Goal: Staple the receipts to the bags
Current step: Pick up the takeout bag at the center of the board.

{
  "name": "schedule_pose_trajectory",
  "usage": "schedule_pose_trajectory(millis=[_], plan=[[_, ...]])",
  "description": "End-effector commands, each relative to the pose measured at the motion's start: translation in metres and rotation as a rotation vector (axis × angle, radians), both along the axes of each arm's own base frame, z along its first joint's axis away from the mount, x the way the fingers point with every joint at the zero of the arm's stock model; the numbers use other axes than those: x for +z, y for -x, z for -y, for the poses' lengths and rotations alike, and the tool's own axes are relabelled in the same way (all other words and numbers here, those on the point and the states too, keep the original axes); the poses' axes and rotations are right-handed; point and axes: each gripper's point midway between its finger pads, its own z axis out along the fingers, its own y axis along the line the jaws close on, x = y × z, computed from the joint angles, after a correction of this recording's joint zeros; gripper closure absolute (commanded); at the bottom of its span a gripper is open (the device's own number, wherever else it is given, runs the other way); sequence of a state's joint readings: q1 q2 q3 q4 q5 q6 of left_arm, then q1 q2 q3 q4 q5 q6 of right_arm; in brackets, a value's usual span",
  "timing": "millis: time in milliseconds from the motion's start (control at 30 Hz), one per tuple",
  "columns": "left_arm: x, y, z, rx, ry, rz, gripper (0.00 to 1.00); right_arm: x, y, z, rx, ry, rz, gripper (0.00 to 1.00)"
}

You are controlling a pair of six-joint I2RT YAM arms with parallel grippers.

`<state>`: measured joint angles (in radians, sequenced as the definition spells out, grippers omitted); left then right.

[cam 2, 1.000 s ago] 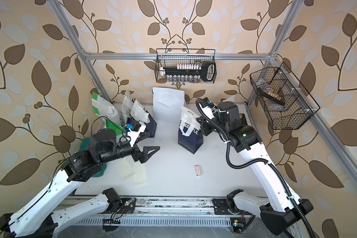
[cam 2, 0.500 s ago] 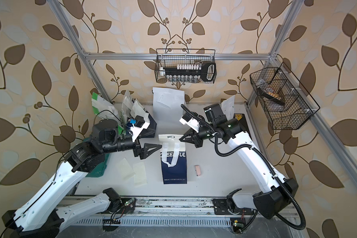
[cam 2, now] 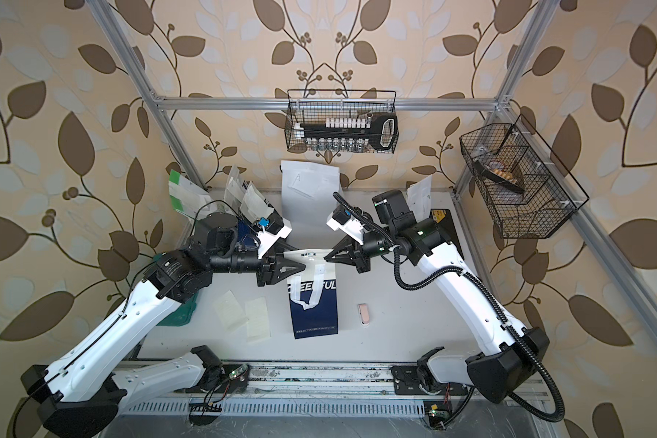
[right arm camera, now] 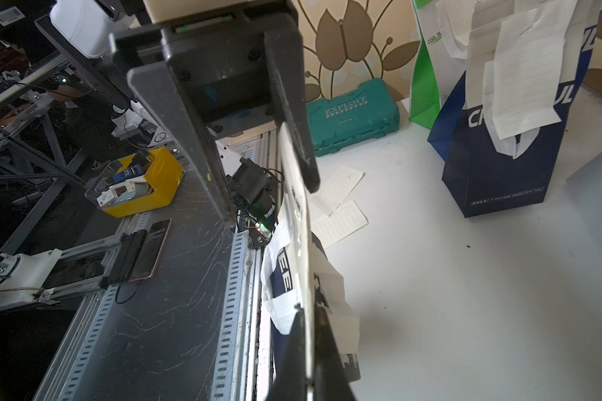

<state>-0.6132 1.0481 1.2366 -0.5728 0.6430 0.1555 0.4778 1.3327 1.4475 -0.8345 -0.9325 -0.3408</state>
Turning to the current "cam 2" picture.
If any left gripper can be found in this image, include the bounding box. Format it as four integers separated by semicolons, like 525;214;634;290
205;239;305;287

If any navy bag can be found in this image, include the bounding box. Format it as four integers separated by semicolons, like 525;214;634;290
240;182;285;238
285;249;339;339

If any receipt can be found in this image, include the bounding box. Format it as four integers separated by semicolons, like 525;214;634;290
240;184;275;223
246;297;271;343
213;290;248;333

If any pink mini stapler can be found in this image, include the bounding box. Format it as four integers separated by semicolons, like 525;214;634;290
359;304;370;326

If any large white paper bag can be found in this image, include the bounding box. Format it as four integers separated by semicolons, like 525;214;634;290
280;161;341;230

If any blue white Cheerful bag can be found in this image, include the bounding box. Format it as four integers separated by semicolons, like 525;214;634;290
224;165;252;219

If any green white bag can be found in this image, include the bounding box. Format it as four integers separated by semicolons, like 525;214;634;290
168;170;219;224
406;175;433;222

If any navy bag front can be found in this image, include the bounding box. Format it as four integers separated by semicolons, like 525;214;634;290
240;182;285;238

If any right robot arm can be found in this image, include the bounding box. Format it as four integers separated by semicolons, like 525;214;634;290
326;217;561;403

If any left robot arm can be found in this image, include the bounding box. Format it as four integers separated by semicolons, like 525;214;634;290
21;244;306;437

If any black box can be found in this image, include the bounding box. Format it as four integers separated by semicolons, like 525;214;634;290
431;209;459;242

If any green tool case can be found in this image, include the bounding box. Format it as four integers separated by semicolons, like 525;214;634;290
158;296;198;328

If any black socket set holder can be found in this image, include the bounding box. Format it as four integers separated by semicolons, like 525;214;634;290
286;112;399;151

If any dark tool in basket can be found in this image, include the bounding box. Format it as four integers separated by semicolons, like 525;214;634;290
474;162;525;195

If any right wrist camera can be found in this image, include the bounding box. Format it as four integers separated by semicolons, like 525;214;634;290
327;205;367;245

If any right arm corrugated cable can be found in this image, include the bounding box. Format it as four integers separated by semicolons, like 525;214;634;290
332;191;566;423

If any back wire basket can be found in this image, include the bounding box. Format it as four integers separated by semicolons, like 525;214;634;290
285;88;400;156

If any wire basket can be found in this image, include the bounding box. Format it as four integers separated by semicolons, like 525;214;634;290
459;115;589;239
285;88;400;156

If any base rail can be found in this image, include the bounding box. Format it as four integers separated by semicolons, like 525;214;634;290
102;361;564;437

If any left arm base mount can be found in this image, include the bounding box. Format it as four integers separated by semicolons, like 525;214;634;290
173;345;251;427

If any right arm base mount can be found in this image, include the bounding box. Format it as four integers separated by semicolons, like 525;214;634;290
389;347;470;431

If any right wire basket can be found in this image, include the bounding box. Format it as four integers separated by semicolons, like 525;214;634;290
459;115;589;239

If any aluminium frame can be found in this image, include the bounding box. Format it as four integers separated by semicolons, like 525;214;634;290
85;0;657;379

